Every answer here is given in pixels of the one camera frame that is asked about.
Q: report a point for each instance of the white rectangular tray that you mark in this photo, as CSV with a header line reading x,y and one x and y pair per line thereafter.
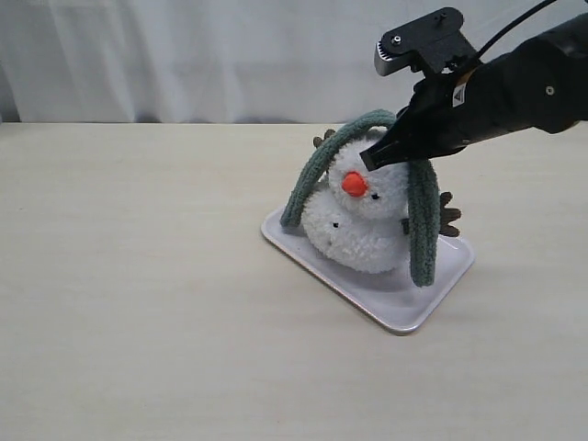
x,y
389,299

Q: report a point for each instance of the white curtain backdrop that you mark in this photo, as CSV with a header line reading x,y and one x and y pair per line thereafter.
x,y
198,61

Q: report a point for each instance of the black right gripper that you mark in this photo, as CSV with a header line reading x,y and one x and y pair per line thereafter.
x,y
446,114

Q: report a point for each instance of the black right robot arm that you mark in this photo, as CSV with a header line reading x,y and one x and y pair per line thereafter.
x,y
541,84

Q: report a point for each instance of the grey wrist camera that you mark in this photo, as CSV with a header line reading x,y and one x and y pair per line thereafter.
x,y
429,44

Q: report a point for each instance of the green knitted scarf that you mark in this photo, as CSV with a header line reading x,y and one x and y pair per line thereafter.
x,y
424,205

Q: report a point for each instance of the white plush snowman toy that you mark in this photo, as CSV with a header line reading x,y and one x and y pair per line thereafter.
x,y
357,218

